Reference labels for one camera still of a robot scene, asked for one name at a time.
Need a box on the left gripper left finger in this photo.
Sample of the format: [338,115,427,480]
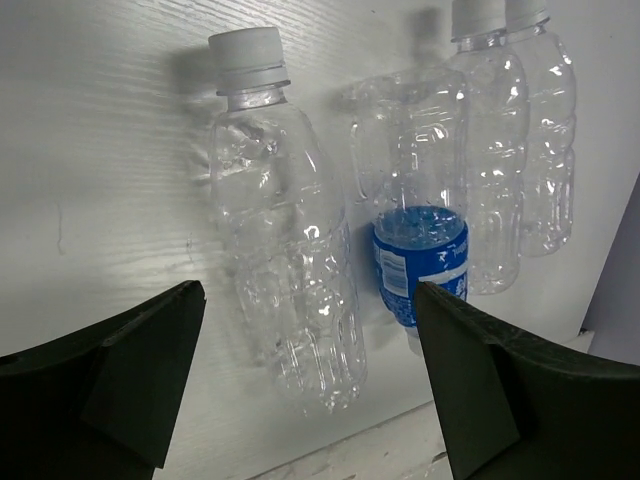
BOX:
[1,280,206,479]

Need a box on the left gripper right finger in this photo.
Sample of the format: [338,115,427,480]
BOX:
[414,282,639,479]

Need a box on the clear ribbed bottle white cap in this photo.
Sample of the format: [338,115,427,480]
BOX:
[505,1,577,258]

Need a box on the blue label bottle white cap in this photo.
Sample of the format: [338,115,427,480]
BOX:
[340,66,469,355]

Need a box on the clear crushed bottle white cap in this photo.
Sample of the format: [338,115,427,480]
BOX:
[448,0,530,295]

